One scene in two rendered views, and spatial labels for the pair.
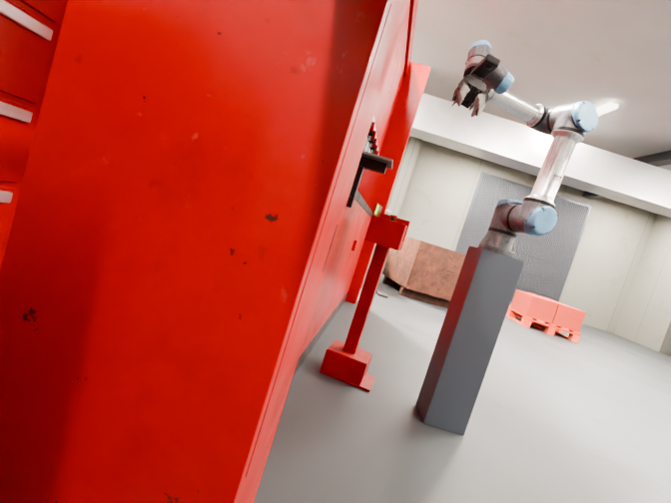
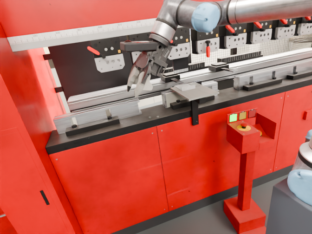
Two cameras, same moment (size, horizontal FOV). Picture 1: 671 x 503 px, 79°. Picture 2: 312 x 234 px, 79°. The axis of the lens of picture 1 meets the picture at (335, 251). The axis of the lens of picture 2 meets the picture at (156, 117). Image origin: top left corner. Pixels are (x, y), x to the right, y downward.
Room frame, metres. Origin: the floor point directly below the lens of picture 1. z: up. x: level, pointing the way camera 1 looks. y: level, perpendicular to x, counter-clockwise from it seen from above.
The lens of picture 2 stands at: (1.13, -0.91, 1.35)
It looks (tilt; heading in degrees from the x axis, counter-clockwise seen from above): 24 degrees down; 69
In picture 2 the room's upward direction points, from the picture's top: 8 degrees counter-clockwise
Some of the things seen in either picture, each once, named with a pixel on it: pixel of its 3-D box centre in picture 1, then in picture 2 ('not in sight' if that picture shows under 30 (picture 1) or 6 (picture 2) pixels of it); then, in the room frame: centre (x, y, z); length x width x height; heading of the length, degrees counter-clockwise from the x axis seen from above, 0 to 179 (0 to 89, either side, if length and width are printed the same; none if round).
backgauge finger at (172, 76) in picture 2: not in sight; (173, 78); (1.77, 0.31, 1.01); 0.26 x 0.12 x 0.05; 84
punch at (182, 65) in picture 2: not in sight; (180, 64); (1.75, 0.16, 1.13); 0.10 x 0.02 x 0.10; 174
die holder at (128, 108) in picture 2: not in sight; (100, 114); (1.20, 0.22, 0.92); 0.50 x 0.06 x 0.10; 174
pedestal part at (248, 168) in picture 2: (365, 298); (245, 177); (1.96, -0.21, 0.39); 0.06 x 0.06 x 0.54; 78
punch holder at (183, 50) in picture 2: not in sight; (175, 43); (1.72, 0.16, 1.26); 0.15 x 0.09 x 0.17; 174
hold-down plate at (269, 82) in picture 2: not in sight; (262, 84); (2.34, 0.03, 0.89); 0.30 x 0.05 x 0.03; 174
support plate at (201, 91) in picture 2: (361, 156); (192, 90); (1.73, 0.01, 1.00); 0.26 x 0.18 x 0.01; 84
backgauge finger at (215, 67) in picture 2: not in sight; (224, 67); (2.19, 0.27, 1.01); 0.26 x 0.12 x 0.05; 84
